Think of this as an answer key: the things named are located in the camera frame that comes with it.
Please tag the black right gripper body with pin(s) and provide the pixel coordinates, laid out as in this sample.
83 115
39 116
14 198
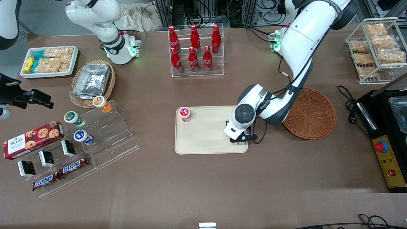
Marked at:
9 93

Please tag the triangular sandwich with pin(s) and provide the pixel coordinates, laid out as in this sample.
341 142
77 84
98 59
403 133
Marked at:
238 143

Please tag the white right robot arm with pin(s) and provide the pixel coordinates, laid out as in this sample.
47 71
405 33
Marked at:
109 41

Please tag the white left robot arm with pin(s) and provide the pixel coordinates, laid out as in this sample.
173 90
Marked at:
302 38

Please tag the white rectangular snack tray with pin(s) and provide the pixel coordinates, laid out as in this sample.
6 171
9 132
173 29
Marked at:
51 74

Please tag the beige plastic tray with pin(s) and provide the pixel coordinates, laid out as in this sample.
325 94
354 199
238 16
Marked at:
203 136

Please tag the light wicker basket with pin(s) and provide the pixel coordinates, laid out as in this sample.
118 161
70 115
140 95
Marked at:
109 86

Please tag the brown wicker basket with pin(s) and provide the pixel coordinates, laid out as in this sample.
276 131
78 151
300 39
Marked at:
313 117

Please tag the teal snack pack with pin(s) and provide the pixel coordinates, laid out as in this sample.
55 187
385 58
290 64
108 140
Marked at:
39 55
35 66

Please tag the rice cracker snack pack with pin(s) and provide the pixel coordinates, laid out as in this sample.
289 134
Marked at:
52 65
58 52

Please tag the yellow snack pack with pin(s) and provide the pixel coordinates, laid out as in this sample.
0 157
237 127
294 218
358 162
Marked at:
28 64

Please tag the red Walkers cookie box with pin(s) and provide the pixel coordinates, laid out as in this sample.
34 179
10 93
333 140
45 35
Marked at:
31 140

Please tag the green-lid yogurt cup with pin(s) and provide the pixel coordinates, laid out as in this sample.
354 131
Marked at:
72 117

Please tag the red-lid yogurt cup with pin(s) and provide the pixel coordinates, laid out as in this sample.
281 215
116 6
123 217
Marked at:
185 114

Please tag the stacked aluminium foil containers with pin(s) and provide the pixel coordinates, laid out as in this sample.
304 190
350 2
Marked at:
92 81

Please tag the small black box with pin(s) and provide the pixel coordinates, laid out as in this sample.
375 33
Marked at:
68 148
26 168
46 158

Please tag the blue-lid yogurt cup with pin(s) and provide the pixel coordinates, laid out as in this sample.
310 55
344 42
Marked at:
82 136

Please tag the clear acrylic bottle rack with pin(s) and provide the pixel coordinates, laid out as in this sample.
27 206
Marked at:
219 63

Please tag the orange-lid yogurt cup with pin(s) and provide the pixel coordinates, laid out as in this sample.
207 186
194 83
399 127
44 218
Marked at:
101 103

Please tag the red cola bottle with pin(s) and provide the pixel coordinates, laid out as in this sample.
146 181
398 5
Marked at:
207 59
176 62
173 38
193 61
216 37
194 36

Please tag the Snickers chocolate bar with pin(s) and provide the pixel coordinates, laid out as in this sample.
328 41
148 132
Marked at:
73 166
44 181

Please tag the clear acrylic stepped display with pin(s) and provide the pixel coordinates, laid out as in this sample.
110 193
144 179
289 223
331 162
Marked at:
111 140

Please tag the small white object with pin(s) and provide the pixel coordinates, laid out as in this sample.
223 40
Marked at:
207 225

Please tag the beige cloth bag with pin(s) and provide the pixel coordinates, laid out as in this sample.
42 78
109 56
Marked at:
136 19

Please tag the bagged fried snack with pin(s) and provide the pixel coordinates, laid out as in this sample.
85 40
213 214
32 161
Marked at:
375 29
360 46
364 58
367 71
390 55
383 41

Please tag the black countertop appliance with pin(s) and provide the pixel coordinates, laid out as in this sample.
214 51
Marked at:
380 105

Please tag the yellow emergency stop box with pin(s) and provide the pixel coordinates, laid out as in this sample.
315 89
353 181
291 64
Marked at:
391 165

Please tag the silver metal bar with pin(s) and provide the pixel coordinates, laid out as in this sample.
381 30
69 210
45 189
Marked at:
389 86

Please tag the clear glass container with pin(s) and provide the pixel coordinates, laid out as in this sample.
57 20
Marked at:
399 114

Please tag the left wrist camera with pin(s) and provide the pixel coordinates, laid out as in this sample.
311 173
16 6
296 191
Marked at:
248 137

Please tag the aluminium frame equipment rack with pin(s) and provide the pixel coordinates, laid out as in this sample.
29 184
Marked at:
206 11

